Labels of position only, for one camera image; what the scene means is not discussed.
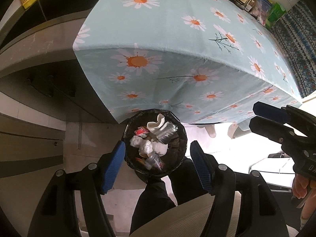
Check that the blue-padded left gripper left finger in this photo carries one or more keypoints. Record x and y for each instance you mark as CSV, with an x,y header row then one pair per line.
x,y
110,164

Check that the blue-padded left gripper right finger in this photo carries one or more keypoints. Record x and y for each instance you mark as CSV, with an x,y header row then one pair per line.
x,y
203,166

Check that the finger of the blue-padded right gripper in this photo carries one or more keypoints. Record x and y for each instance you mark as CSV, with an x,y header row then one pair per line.
x,y
275,131
270,112

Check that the clear plastic cup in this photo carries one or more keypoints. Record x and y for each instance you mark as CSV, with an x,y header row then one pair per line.
x,y
154,161

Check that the white paper napkin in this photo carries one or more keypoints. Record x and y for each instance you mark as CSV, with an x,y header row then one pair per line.
x,y
154,126

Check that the pink red wrapper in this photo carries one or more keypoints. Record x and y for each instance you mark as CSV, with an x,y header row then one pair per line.
x,y
142,131

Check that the white knit cloth small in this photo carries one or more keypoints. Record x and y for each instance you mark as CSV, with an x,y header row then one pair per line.
x,y
159,148

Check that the foil cup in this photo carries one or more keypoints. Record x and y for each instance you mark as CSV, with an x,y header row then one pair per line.
x,y
165,133

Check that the black-lined trash bin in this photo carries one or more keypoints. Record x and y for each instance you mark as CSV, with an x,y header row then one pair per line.
x,y
176,147

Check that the person's right hand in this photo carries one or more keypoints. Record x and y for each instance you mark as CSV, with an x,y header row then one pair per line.
x,y
299,188

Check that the small white plastic ball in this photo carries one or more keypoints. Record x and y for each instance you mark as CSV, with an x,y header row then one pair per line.
x,y
136,141

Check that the patterned blue curtain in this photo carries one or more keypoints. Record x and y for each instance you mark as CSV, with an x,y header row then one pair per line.
x,y
295,32

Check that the blue white salt bag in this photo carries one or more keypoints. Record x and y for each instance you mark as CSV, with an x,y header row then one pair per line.
x,y
260,10

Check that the daisy print blue tablecloth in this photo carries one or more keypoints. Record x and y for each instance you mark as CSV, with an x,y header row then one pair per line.
x,y
206,61

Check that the green packet bag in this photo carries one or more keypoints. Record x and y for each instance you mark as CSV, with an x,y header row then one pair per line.
x,y
275,13

